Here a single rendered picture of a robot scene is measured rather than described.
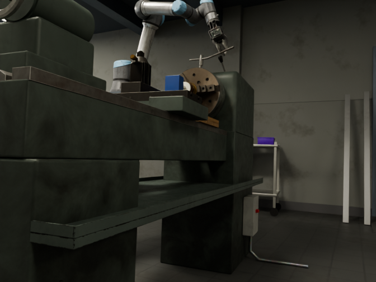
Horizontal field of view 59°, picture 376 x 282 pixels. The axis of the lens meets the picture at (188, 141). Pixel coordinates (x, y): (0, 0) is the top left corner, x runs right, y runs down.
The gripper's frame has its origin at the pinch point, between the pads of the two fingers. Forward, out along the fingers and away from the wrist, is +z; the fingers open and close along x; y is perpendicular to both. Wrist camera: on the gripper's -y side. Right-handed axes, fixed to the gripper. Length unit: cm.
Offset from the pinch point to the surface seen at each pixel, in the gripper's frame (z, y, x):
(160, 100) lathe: 35, 72, -18
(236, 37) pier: -140, -313, -23
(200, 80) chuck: 9.9, 1.2, -18.2
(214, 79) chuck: 12.2, 1.3, -10.2
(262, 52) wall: -104, -321, 6
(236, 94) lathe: 21.3, -15.8, -2.9
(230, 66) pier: -100, -313, -45
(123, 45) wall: -234, -345, -228
